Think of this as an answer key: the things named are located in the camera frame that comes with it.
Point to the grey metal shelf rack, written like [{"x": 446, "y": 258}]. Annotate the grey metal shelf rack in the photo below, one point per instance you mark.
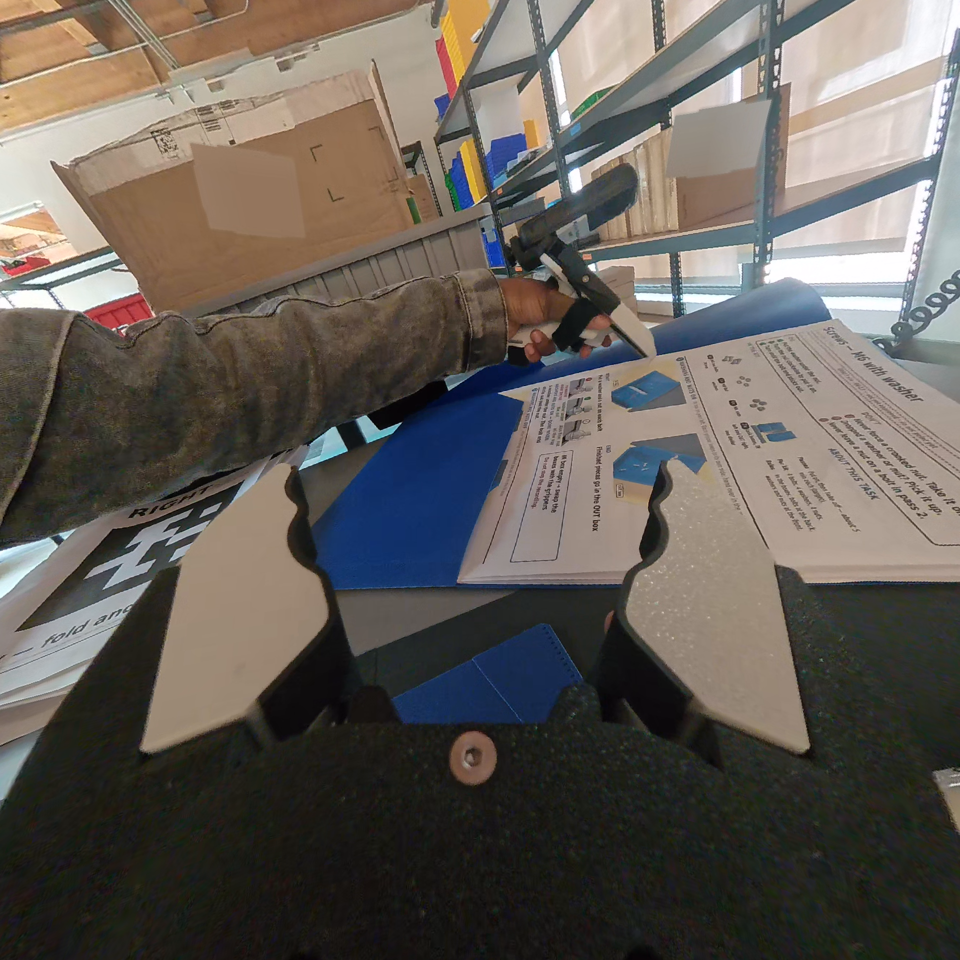
[{"x": 764, "y": 247}]

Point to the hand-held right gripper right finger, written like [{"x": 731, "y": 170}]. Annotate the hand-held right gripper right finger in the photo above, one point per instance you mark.
[{"x": 712, "y": 615}]

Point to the cardboard boxes on shelf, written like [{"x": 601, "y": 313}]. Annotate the cardboard boxes on shelf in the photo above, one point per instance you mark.
[{"x": 720, "y": 202}]

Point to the grey plastic crate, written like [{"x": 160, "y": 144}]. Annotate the grey plastic crate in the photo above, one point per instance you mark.
[{"x": 390, "y": 262}]

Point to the person's left forearm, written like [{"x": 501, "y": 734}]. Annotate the person's left forearm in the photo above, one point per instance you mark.
[{"x": 225, "y": 390}]

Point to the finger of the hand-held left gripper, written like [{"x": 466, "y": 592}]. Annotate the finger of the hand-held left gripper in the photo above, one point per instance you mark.
[{"x": 636, "y": 334}]

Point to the small blue sheet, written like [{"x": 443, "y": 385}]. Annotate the small blue sheet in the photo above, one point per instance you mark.
[{"x": 510, "y": 675}]

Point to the large cardboard box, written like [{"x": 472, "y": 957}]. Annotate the large cardboard box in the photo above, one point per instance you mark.
[{"x": 150, "y": 225}]

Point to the large blue plastic sheet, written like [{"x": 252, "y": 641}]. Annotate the large blue plastic sheet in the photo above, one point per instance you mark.
[{"x": 420, "y": 487}]

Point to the person's left hand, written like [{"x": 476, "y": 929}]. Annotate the person's left hand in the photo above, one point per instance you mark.
[{"x": 529, "y": 304}]

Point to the stack of coloured storage bins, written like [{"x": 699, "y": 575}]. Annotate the stack of coloured storage bins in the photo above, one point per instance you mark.
[{"x": 472, "y": 172}]

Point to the paper sheets with black tag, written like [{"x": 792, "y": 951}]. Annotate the paper sheets with black tag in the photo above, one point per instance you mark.
[{"x": 75, "y": 622}]

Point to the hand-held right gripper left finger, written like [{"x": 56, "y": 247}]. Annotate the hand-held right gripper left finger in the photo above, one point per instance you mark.
[{"x": 232, "y": 615}]

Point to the small clear plastic bag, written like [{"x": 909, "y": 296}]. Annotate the small clear plastic bag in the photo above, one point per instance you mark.
[{"x": 949, "y": 778}]

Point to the large white instruction sheet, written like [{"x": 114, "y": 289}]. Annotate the large white instruction sheet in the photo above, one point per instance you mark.
[{"x": 862, "y": 450}]

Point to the red plastic bin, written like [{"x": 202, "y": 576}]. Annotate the red plastic bin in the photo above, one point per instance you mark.
[{"x": 120, "y": 311}]

